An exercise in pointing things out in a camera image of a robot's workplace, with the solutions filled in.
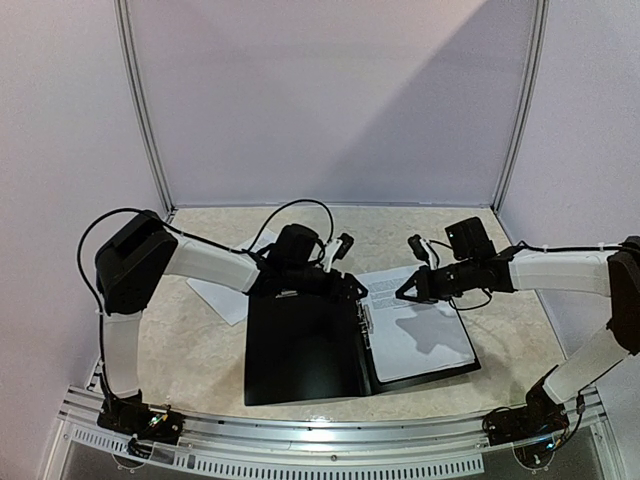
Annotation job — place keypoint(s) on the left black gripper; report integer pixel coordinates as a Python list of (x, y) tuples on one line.
[(344, 287)]

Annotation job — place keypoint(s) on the printed paper stack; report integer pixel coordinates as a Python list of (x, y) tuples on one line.
[(230, 305)]

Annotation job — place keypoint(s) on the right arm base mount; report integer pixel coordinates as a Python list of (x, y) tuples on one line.
[(541, 415)]

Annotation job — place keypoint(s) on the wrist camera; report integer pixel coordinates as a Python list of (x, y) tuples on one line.
[(335, 250), (423, 251)]

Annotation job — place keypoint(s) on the perforated white cable tray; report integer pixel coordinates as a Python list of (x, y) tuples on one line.
[(94, 455)]

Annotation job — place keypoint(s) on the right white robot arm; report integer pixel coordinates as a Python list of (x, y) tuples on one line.
[(606, 275)]

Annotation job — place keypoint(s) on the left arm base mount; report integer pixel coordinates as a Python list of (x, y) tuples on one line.
[(131, 416)]

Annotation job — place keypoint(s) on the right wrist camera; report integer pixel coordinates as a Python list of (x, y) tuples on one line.
[(423, 251)]

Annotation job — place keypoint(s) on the curved aluminium rail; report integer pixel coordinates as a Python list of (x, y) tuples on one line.
[(313, 435)]

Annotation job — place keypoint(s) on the black file folder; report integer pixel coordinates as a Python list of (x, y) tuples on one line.
[(304, 348)]

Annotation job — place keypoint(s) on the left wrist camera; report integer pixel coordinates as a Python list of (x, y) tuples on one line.
[(335, 250)]

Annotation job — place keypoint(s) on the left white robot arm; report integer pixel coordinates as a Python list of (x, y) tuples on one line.
[(130, 265)]

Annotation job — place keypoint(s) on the right aluminium frame post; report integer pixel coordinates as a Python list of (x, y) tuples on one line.
[(525, 98)]

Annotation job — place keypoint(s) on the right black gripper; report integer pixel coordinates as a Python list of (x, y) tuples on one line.
[(426, 284)]

